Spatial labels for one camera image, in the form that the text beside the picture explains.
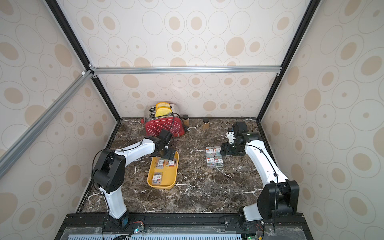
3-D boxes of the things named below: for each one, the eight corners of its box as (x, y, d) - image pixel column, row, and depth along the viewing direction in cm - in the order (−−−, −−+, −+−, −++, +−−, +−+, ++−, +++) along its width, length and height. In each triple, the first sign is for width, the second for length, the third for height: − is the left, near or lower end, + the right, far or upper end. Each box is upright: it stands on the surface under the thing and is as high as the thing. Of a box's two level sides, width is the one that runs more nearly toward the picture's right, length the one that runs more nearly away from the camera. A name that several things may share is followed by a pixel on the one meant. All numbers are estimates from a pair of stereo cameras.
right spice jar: (203, 131, 115) (203, 122, 107) (203, 127, 117) (203, 118, 109) (208, 131, 115) (209, 122, 107) (207, 127, 117) (208, 118, 109)
